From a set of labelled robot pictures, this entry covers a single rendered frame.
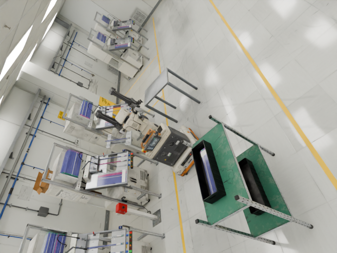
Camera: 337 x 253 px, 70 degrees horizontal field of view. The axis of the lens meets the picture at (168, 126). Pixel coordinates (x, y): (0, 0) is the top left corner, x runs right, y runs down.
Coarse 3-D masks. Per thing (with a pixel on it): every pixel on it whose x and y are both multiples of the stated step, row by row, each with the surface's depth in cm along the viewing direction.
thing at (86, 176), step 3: (87, 156) 446; (90, 156) 445; (87, 159) 440; (90, 159) 440; (90, 162) 437; (87, 165) 430; (87, 168) 426; (84, 171) 422; (87, 171) 421; (84, 174) 417; (87, 174) 416; (84, 177) 412; (87, 177) 412
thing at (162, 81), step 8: (160, 80) 442; (184, 80) 466; (152, 88) 457; (160, 88) 428; (176, 88) 428; (144, 96) 473; (152, 96) 442; (192, 96) 447; (144, 104) 457; (168, 104) 511; (160, 112) 471; (176, 120) 491
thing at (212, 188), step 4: (204, 148) 239; (200, 152) 241; (204, 152) 236; (204, 156) 234; (204, 160) 231; (204, 164) 229; (208, 164) 225; (208, 168) 223; (208, 172) 221; (208, 176) 218; (212, 176) 214; (208, 180) 216; (212, 180) 213; (212, 184) 211; (212, 188) 209; (212, 192) 207
